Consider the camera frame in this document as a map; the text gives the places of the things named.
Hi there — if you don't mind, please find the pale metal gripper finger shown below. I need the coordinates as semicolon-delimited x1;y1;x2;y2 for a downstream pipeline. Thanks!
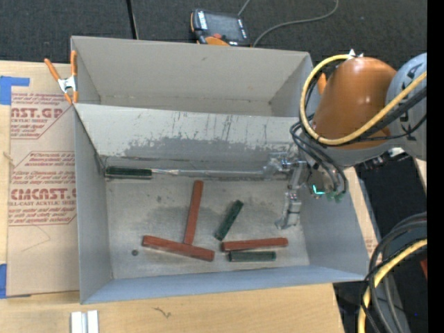
262;157;293;180
275;191;302;230

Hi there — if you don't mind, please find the red-brown flat block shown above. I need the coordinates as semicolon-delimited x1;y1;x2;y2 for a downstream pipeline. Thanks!
141;234;216;263
221;237;290;253
183;180;205;246

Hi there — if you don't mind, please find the dark green flat block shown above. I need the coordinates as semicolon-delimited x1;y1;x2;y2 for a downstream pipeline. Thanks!
104;166;154;180
227;250;278;263
213;199;245;241

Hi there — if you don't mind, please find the grey metal bin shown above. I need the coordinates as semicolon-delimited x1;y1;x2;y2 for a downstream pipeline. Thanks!
70;35;370;305

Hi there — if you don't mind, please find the brown cardboard board, red print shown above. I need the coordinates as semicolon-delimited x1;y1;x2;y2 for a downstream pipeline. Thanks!
0;60;81;298

